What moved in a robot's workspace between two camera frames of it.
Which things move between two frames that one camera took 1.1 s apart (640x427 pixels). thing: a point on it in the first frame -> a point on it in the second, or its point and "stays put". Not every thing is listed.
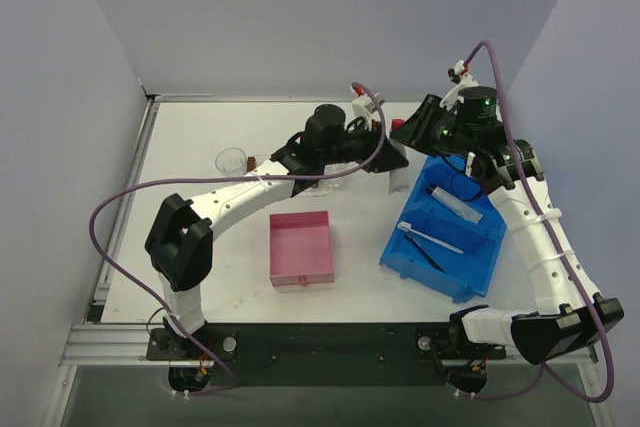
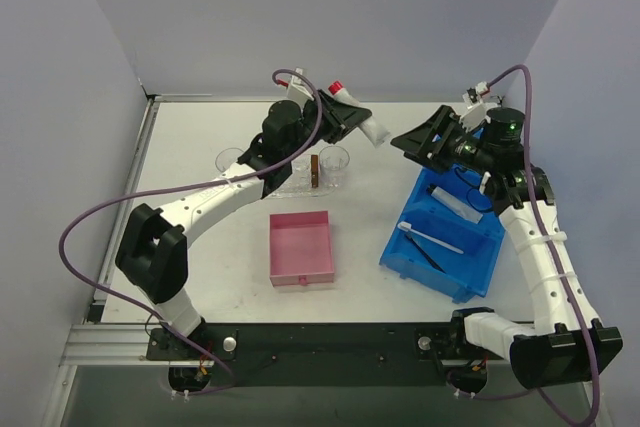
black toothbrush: x=434 y=265 stays put
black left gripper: x=376 y=148 -> x=329 y=115
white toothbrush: x=406 y=227 stays put
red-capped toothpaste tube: x=398 y=179 -> x=375 y=132
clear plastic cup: x=231 y=161 stays put
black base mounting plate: x=342 y=354 stays put
